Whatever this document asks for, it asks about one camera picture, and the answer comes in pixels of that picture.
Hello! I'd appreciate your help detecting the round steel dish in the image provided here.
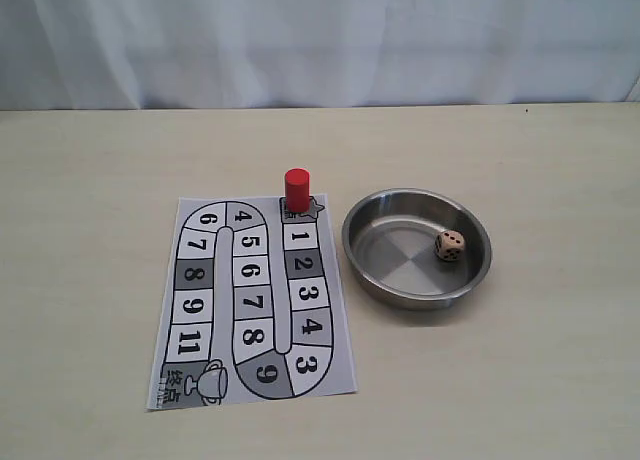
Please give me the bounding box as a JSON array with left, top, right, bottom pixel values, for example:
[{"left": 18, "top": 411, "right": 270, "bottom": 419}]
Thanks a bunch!
[{"left": 341, "top": 188, "right": 492, "bottom": 311}]

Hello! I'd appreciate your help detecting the red cylinder game piece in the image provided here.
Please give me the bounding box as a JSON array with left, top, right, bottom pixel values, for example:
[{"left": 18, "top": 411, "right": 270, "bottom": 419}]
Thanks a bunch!
[{"left": 284, "top": 168, "right": 311, "bottom": 214}]

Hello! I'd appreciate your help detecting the wooden die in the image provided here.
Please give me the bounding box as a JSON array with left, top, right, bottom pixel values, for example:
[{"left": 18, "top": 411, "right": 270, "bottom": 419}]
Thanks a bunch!
[{"left": 434, "top": 230, "right": 465, "bottom": 262}]

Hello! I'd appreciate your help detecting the paper number game board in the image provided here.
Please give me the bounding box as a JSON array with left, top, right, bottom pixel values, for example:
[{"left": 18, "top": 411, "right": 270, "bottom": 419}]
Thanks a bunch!
[{"left": 147, "top": 194, "right": 357, "bottom": 410}]

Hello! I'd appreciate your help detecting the white curtain backdrop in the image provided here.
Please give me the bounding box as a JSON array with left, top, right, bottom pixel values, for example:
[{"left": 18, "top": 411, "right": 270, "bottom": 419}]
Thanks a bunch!
[{"left": 1, "top": 0, "right": 639, "bottom": 110}]

